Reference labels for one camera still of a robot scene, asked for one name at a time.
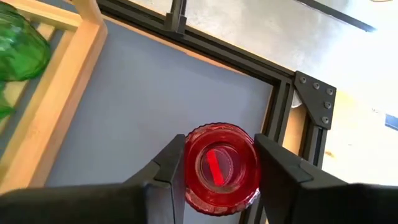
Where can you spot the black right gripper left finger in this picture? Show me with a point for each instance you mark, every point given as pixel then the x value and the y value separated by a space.
pixel 169 161

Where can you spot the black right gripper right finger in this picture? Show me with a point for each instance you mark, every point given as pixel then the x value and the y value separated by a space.
pixel 276 168

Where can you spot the red ribbed glass vase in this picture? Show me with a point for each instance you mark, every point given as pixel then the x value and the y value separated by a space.
pixel 222 132

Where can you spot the green diamond-textured glass vase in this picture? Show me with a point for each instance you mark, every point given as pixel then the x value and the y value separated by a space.
pixel 4 102

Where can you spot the green twisted glass vase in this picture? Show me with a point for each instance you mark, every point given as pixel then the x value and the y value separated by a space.
pixel 21 46

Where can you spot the white round foot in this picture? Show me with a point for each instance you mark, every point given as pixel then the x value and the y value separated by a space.
pixel 297 102

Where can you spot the blue object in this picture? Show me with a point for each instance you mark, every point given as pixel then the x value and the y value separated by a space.
pixel 391 122

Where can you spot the black floor strip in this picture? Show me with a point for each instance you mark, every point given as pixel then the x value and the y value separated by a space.
pixel 342 17

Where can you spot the black corner bracket with screws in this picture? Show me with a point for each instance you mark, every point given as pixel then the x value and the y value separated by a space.
pixel 314 96

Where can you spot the wooden shelf frame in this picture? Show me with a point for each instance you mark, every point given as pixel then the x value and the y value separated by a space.
pixel 71 77

